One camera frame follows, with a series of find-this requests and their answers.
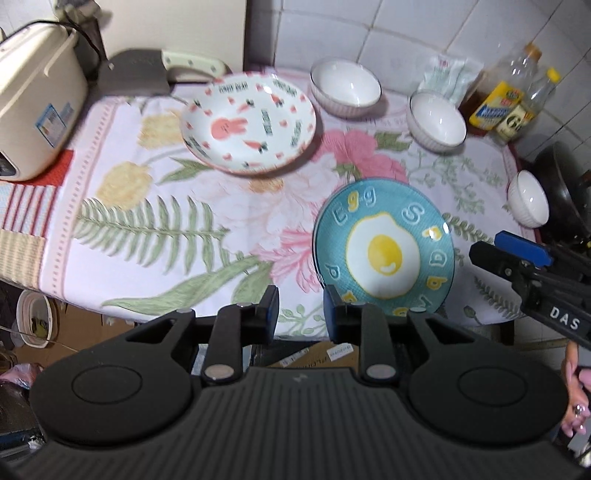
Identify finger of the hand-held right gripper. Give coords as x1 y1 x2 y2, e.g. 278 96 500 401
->
469 242 526 280
494 230 554 267

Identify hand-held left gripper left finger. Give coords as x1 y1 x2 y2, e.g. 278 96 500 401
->
126 285 281 386

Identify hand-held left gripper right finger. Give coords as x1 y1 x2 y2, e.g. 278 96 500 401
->
323 285 478 386

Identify white ribbed bowl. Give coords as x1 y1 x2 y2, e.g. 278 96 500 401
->
406 90 468 153
309 58 383 117
507 169 550 228

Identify blue fried egg plate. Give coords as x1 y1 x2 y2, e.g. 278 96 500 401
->
312 178 456 317

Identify rabbit print white plate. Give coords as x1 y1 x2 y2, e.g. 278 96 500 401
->
179 72 318 175

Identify person's right hand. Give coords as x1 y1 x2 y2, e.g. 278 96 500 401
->
560 344 591 439

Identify cardboard box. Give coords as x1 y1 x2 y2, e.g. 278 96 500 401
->
249 340 361 370

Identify black wok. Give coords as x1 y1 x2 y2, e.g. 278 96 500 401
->
533 141 591 241

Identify floral tablecloth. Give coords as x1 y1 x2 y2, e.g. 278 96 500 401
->
39 69 541 325

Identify clear vinegar bottle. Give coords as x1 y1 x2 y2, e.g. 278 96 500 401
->
494 68 561 145

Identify yellow label oil bottle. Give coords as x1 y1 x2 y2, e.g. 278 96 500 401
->
462 41 544 136

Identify white plastic packet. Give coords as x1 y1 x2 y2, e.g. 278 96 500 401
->
418 54 483 107

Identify white bucket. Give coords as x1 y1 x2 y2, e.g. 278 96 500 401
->
16 291 61 348

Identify pink plastic bag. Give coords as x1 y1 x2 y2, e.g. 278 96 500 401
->
0 362 44 384

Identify cream rice cooker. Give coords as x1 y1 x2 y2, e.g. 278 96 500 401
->
0 23 89 182

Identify cleaver with cream handle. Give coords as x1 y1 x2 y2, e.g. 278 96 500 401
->
96 49 228 97

